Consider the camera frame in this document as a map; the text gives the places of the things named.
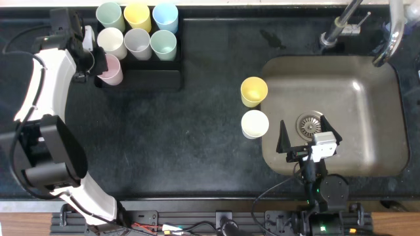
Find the grey cup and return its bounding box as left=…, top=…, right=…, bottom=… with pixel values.
left=123, top=28, right=154, bottom=62

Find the mounting rail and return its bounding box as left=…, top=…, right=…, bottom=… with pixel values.
left=49, top=209, right=375, bottom=236

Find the yellow cup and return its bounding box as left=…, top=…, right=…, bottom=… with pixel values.
left=240, top=76, right=269, bottom=109
left=123, top=2, right=153, bottom=33

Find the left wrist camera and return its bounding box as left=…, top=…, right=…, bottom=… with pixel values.
left=81, top=25, right=96, bottom=52

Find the black tray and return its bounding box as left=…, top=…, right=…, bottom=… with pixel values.
left=94, top=3, right=184, bottom=92

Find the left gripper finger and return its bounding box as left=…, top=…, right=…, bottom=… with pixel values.
left=93, top=47, right=109, bottom=76

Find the pink cup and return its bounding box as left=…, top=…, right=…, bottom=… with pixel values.
left=96, top=53, right=124, bottom=87

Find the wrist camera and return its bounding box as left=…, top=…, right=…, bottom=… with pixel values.
left=81, top=25, right=96, bottom=52
left=310, top=131, right=339, bottom=164

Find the steel tap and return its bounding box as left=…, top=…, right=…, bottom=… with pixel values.
left=318, top=0, right=408, bottom=68

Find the black cable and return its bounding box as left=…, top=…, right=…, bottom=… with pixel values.
left=1, top=25, right=66, bottom=201
left=251, top=153, right=312, bottom=236

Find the white cup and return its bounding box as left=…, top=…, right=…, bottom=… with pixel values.
left=96, top=27, right=128, bottom=61
left=240, top=109, right=270, bottom=140

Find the green cup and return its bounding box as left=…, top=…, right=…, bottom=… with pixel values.
left=150, top=29, right=178, bottom=62
left=95, top=1, right=126, bottom=33

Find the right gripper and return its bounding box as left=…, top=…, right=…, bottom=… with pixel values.
left=276, top=114, right=343, bottom=163

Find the steel sink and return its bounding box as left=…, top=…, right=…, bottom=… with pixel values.
left=261, top=54, right=410, bottom=178

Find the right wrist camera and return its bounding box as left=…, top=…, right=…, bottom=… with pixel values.
left=310, top=131, right=339, bottom=164

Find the blue cup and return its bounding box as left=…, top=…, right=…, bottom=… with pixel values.
left=152, top=2, right=180, bottom=35

